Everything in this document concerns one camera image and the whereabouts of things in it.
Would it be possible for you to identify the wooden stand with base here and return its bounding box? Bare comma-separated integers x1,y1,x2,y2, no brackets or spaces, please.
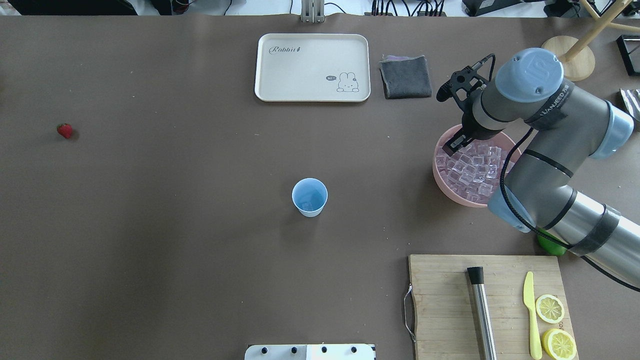
541,0,640,82

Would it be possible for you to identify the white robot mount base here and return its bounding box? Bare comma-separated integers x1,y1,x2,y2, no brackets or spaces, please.
244,343,377,360

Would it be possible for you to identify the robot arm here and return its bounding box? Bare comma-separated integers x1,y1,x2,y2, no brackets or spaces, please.
436,47,640,291

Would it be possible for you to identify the lemon half lower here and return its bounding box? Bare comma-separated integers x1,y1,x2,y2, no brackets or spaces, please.
541,328,578,360

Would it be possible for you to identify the lemon half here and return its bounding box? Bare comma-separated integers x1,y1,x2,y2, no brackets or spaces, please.
541,328,578,360
534,294,566,324

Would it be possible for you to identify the blue plastic cup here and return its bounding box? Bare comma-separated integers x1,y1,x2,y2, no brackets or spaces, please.
291,178,329,218

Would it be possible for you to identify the cream rabbit tray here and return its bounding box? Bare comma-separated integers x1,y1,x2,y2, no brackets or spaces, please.
254,33,371,103

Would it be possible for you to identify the steel muddler black tip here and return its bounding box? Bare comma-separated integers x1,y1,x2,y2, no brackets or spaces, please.
466,266,498,360

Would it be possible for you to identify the green lime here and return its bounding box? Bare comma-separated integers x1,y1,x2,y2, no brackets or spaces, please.
537,234,567,256

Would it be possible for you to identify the grey folded cloth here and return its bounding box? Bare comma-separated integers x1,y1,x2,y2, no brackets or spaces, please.
378,55,433,100

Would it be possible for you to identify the pink bowl of ice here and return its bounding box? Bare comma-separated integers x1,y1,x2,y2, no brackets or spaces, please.
432,125,522,208

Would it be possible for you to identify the yellow plastic knife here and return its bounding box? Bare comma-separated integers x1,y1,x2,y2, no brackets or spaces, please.
522,271,543,360

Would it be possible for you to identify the bamboo cutting board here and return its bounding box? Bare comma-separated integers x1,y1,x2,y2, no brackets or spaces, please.
408,254,569,360

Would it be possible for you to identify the red strawberry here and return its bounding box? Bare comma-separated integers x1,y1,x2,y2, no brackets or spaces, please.
56,123,74,139

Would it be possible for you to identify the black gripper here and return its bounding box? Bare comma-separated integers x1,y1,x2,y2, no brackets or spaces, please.
442,111,501,156

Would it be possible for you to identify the lemon half upper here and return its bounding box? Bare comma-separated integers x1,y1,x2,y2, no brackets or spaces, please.
534,294,566,324

